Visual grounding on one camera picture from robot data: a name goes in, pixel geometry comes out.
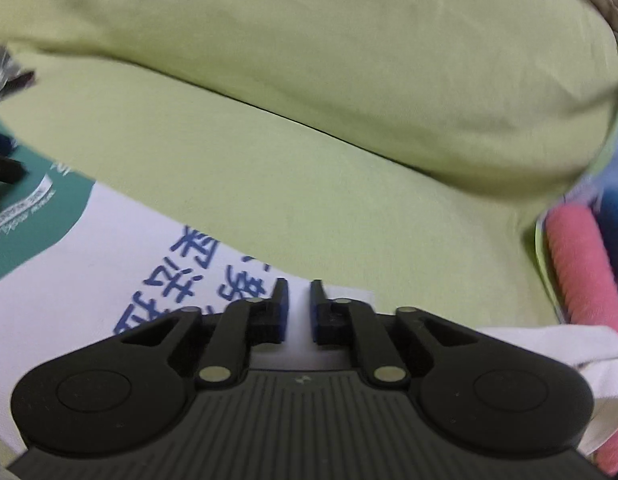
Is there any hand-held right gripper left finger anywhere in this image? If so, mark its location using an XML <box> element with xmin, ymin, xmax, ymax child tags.
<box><xmin>114</xmin><ymin>277</ymin><xmax>290</xmax><ymax>391</ymax></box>

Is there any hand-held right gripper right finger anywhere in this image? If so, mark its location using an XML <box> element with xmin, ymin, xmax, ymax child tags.
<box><xmin>310</xmin><ymin>279</ymin><xmax>485</xmax><ymax>391</ymax></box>

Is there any grey floral shopping bag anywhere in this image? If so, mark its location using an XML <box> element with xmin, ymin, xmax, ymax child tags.
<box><xmin>0</xmin><ymin>44</ymin><xmax>37</xmax><ymax>106</ymax></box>

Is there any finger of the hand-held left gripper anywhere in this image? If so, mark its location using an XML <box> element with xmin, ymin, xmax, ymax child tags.
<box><xmin>0</xmin><ymin>130</ymin><xmax>28</xmax><ymax>186</ymax></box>

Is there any pink knitted roll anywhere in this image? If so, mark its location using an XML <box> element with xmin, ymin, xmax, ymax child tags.
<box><xmin>545</xmin><ymin>204</ymin><xmax>618</xmax><ymax>477</ymax></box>

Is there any green covered sofa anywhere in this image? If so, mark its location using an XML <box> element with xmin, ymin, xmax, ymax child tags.
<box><xmin>0</xmin><ymin>0</ymin><xmax>618</xmax><ymax>478</ymax></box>

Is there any white printed shopping bag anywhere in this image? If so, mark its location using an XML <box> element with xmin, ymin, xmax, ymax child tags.
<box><xmin>0</xmin><ymin>119</ymin><xmax>618</xmax><ymax>461</ymax></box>

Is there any pastel patchwork blanket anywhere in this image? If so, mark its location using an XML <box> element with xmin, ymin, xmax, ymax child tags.
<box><xmin>533</xmin><ymin>200</ymin><xmax>565</xmax><ymax>326</ymax></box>

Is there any blue printed cloth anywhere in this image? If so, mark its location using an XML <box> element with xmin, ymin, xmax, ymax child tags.
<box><xmin>586</xmin><ymin>110</ymin><xmax>618</xmax><ymax>286</ymax></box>

